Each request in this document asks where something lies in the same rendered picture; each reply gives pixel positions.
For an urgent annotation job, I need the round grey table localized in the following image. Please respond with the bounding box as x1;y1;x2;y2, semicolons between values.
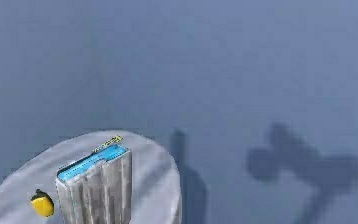
0;129;183;224

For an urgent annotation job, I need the yellow striped pencil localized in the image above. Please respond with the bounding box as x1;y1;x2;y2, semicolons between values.
91;134;124;154

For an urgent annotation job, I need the grey box with blue top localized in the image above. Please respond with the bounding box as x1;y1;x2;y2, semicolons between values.
55;143;133;224

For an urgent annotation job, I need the yellow round object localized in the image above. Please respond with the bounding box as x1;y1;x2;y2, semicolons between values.
30;188;56;218

